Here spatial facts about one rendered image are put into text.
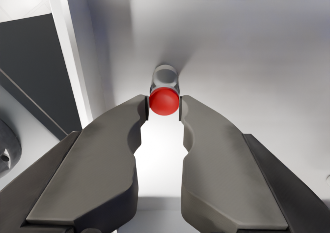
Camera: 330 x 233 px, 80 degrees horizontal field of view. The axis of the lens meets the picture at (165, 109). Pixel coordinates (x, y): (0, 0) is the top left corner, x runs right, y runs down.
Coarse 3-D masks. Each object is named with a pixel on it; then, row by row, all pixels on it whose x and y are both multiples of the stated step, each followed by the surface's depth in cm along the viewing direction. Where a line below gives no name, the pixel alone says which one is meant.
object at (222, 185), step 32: (192, 128) 9; (224, 128) 9; (192, 160) 7; (224, 160) 7; (192, 192) 6; (224, 192) 6; (256, 192) 6; (192, 224) 6; (224, 224) 5; (256, 224) 5
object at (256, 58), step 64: (64, 0) 11; (128, 0) 14; (192, 0) 14; (256, 0) 14; (320, 0) 14; (128, 64) 17; (192, 64) 16; (256, 64) 16; (320, 64) 16; (256, 128) 20; (320, 128) 19; (320, 192) 24
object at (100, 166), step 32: (96, 128) 9; (128, 128) 9; (64, 160) 7; (96, 160) 7; (128, 160) 7; (64, 192) 6; (96, 192) 6; (128, 192) 6; (64, 224) 5; (96, 224) 6
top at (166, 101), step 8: (160, 88) 12; (168, 88) 12; (152, 96) 13; (160, 96) 13; (168, 96) 13; (176, 96) 13; (152, 104) 13; (160, 104) 13; (168, 104) 13; (176, 104) 13; (160, 112) 13; (168, 112) 13
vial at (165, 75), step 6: (162, 66) 16; (168, 66) 16; (156, 72) 15; (162, 72) 15; (168, 72) 15; (174, 72) 15; (156, 78) 14; (162, 78) 14; (168, 78) 14; (174, 78) 14; (156, 84) 14; (162, 84) 13; (168, 84) 13; (174, 84) 14; (150, 90) 14
